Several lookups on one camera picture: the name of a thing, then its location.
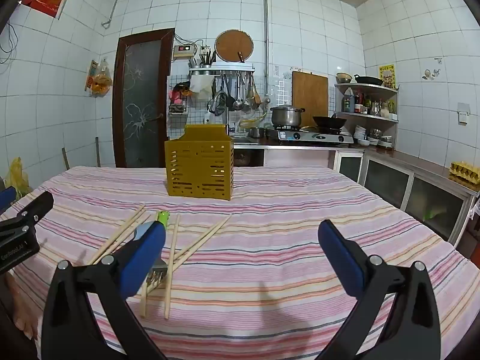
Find green handled metal fork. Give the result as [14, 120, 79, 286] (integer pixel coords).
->
[144, 211, 171, 285]

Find wall stickers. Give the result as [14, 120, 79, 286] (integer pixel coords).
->
[421, 57, 443, 82]

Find black wok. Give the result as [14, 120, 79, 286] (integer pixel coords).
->
[312, 115, 348, 130]

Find beige wall meter box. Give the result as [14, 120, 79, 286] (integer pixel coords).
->
[172, 44, 198, 60]

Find white hanging cloth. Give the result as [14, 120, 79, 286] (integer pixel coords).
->
[189, 76, 215, 100]

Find yellow egg carton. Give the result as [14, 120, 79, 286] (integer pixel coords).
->
[450, 161, 480, 187]

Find round wooden lid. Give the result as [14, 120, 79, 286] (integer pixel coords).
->
[214, 29, 255, 63]

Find metal wall pipe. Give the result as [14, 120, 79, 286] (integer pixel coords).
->
[101, 0, 269, 100]

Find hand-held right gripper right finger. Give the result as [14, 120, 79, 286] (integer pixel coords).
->
[318, 219, 441, 360]

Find black frying pan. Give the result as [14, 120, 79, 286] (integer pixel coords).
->
[353, 74, 384, 86]

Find person's left hand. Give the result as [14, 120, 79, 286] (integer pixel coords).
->
[7, 274, 36, 340]

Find metal wall utensil rack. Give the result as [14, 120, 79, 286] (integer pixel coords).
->
[187, 64, 256, 78]

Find yellow perforated utensil holder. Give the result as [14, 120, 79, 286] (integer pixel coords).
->
[164, 124, 235, 200]

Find brown door with frosted glass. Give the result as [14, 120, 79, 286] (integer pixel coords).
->
[112, 28, 176, 169]

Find pink toy on grid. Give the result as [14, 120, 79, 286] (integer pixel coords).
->
[169, 82, 193, 106]

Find pink striped tablecloth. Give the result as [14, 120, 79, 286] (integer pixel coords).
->
[0, 165, 471, 360]

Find steel cup of kitchen utensils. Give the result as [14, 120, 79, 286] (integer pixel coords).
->
[190, 50, 217, 69]

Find yellow plastic bag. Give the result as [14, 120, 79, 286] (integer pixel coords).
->
[0, 157, 33, 200]

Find white corner shelf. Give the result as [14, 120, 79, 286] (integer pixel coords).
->
[334, 82, 399, 124]

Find row of hanging ladles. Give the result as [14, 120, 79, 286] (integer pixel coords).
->
[220, 73, 262, 112]

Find steel gas stove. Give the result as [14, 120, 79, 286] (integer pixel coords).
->
[265, 127, 355, 145]

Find wooden cutting board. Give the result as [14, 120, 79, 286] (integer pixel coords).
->
[292, 70, 329, 118]

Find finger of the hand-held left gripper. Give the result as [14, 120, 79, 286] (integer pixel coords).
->
[0, 187, 16, 214]
[17, 191, 54, 233]

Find steel sink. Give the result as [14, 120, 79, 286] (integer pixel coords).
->
[232, 136, 264, 147]

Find glass door counter cabinets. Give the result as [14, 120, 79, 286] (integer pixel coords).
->
[330, 146, 478, 247]

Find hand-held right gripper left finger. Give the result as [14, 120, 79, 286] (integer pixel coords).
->
[40, 222, 167, 360]

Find yellow wall poster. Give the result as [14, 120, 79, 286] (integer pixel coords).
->
[379, 64, 397, 90]

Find steel kitchen faucet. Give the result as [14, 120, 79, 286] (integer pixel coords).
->
[208, 91, 230, 136]

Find hanging orange plastic bag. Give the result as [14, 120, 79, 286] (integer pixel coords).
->
[85, 58, 113, 99]

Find steel cooking pot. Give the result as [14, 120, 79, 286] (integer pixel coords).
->
[270, 105, 305, 128]

